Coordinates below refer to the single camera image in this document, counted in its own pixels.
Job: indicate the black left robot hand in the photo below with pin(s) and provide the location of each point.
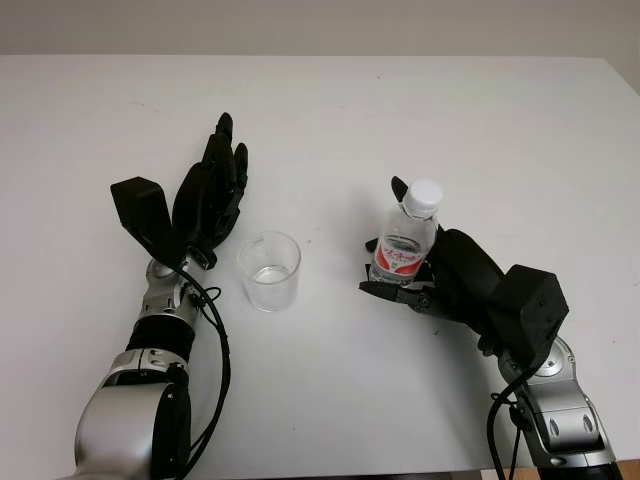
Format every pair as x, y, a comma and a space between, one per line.
202, 200

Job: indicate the clear plastic cup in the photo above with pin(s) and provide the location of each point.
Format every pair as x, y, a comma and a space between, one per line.
270, 275

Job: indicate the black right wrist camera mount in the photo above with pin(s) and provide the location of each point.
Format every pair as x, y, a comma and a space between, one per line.
535, 310

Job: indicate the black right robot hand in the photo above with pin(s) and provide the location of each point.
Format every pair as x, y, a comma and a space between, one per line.
465, 275

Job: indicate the clear plastic water bottle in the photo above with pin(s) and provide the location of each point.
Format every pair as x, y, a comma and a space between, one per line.
402, 245

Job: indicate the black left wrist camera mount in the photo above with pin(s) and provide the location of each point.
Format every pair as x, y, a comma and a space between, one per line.
142, 210

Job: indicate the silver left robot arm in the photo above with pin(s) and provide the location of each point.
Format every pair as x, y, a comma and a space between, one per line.
120, 405

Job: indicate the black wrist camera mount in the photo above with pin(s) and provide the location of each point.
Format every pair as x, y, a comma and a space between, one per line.
535, 310
142, 210

